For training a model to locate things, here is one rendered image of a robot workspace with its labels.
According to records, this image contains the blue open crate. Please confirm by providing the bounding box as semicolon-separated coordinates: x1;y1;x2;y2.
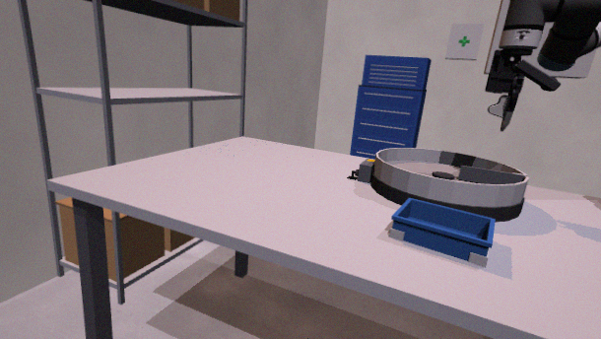
389;198;496;267

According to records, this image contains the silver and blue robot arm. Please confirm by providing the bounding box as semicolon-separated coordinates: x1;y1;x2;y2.
499;0;601;92

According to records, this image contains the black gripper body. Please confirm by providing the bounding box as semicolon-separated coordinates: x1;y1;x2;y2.
486;48;532;94

